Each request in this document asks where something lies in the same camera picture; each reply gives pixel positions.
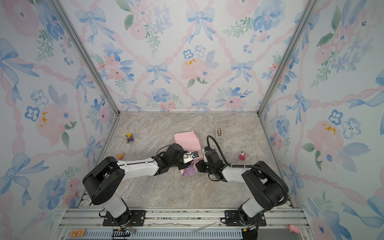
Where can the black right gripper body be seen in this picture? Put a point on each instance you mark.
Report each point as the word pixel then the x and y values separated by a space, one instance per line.
pixel 211 169

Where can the purple yellow toy figure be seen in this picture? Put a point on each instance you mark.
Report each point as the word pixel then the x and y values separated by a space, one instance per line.
pixel 129 138

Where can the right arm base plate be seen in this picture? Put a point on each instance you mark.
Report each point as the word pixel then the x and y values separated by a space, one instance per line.
pixel 236 218

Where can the orange blue toy figure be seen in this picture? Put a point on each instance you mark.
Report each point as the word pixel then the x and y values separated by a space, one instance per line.
pixel 119 157

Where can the pink pig toy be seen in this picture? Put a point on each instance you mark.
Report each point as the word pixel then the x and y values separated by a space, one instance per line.
pixel 294 229

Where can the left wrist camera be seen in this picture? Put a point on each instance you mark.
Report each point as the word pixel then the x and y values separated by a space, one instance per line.
pixel 195 155

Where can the aluminium front rail frame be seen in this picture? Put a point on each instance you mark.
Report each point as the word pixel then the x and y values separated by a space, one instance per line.
pixel 183 224

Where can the small red pink toy figure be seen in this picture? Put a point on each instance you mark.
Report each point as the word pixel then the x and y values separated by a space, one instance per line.
pixel 242 156

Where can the purple pink wrapping paper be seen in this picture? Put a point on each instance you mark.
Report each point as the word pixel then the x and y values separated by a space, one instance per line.
pixel 190 143

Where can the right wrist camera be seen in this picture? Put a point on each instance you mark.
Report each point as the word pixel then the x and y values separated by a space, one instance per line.
pixel 205 150

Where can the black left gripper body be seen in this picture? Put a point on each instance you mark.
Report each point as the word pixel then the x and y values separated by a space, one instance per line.
pixel 176 164

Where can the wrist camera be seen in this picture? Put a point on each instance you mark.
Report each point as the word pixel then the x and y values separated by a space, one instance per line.
pixel 195 155
pixel 205 150

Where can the orange tag label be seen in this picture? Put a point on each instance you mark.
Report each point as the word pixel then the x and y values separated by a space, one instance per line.
pixel 77 233

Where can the tape dispenser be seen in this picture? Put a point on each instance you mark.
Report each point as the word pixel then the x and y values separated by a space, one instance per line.
pixel 219 134

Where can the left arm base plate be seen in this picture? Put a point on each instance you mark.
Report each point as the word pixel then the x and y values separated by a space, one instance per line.
pixel 131 218

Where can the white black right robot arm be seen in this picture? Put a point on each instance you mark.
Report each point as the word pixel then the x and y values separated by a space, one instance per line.
pixel 267 188

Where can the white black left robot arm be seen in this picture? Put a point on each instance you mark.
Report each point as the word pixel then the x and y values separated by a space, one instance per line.
pixel 103 180

